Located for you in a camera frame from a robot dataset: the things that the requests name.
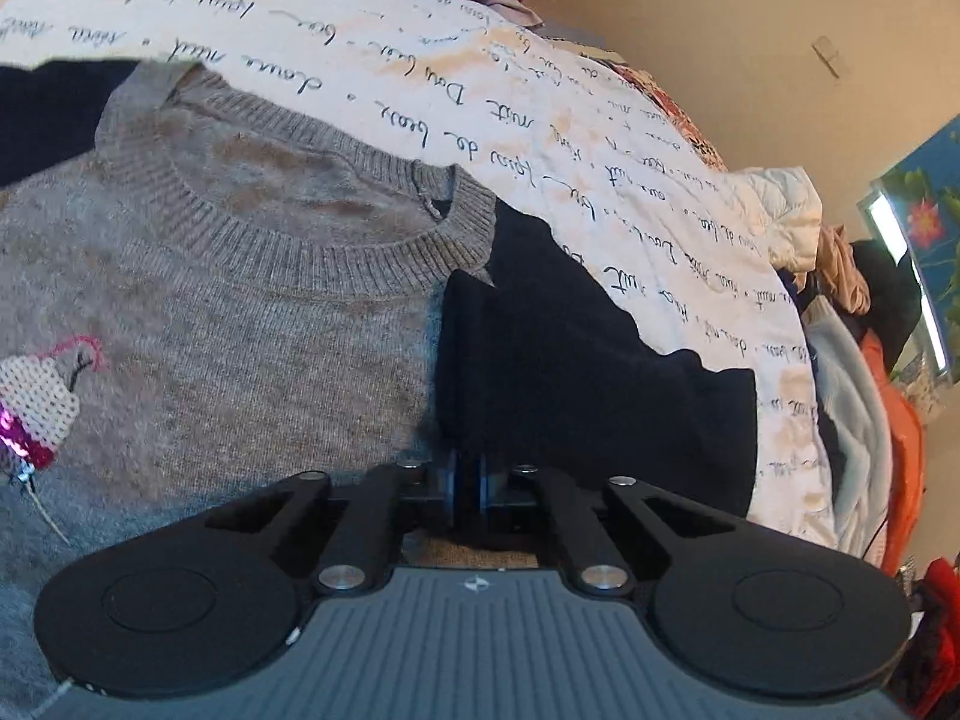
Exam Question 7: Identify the grey sweater with navy sleeves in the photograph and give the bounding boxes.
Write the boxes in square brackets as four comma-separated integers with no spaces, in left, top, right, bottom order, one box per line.
[2,62,757,718]

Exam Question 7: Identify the light blue garment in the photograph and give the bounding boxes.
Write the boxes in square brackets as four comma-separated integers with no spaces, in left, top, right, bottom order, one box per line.
[800,296,893,557]

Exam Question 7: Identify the orange garment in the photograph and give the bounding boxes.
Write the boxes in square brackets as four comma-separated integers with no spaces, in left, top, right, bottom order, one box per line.
[859,330,926,575]

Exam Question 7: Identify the peach garment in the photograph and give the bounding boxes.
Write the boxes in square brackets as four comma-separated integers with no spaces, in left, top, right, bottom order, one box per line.
[815,226,871,316]

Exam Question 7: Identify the white bedspread with script print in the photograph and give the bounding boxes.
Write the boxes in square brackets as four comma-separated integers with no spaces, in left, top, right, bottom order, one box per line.
[2,0,838,546]

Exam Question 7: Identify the white puffer jacket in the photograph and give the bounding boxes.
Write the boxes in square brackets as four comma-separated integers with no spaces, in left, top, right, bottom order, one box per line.
[726,167,822,273]

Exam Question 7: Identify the red patterned cloth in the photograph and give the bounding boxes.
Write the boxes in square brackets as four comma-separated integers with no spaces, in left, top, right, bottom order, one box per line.
[607,62,727,172]

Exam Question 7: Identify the floral blue picture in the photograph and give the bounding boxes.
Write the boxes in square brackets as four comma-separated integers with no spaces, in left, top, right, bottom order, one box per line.
[861,115,958,382]

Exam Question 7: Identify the white wall switch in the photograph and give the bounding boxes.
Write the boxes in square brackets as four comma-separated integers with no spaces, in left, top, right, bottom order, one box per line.
[812,36,850,80]

